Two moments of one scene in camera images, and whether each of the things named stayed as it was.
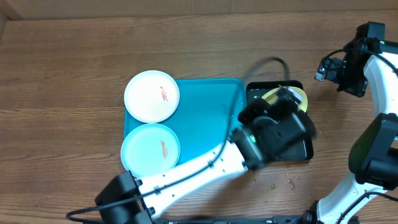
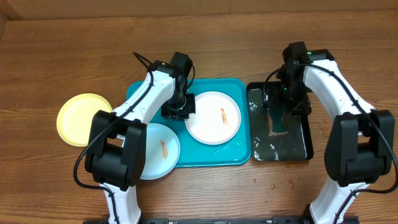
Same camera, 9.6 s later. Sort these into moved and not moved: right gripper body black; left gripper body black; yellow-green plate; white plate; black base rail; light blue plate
Moved: yellow-green plate; white plate; right gripper body black; left gripper body black
Not moved: light blue plate; black base rail
